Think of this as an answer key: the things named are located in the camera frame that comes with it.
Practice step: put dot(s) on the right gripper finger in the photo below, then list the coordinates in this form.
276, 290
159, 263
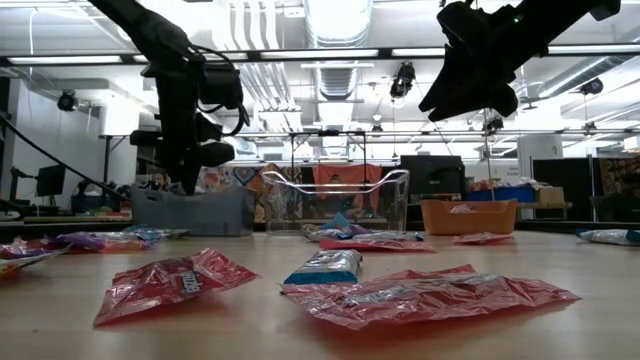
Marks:
460, 106
440, 90

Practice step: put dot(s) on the grey-green candy packet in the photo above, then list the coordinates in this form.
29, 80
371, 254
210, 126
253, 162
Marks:
174, 232

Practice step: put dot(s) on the blue and white candy bar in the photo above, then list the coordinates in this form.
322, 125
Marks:
325, 267
607, 236
325, 234

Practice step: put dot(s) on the purple and orange candy packet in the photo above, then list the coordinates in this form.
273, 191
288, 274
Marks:
25, 263

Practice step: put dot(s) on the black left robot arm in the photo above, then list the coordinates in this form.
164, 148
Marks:
145, 30

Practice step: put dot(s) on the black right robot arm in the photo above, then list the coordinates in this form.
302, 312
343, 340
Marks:
560, 20

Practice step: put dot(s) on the person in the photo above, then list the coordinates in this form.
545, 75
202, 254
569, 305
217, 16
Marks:
160, 182

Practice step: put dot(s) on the grey plastic bin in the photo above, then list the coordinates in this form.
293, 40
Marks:
200, 215

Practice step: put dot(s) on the large black screen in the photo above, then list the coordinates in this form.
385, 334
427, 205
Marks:
432, 175

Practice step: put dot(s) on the clear plastic bin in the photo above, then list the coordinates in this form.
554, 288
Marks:
280, 210

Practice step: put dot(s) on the blue storage bin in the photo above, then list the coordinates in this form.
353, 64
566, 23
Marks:
500, 194

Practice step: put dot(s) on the wooden top table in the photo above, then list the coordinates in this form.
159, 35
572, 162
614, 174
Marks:
75, 218

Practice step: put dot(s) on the orange plastic bin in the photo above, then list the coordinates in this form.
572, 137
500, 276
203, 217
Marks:
470, 220

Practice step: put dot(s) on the orange cloth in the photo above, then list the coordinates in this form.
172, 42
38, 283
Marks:
350, 176

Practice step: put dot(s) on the cardboard box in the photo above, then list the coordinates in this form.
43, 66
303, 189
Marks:
550, 194

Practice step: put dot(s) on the black monitor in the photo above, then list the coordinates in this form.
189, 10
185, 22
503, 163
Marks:
50, 180

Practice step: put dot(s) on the black cabinet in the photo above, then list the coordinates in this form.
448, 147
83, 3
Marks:
565, 190

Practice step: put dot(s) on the black ceiling camera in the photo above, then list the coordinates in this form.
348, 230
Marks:
402, 80
591, 86
67, 100

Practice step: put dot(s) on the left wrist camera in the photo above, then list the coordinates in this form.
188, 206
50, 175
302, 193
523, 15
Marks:
220, 85

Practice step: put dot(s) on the silver ventilation duct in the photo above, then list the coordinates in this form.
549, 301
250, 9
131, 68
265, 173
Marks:
337, 45

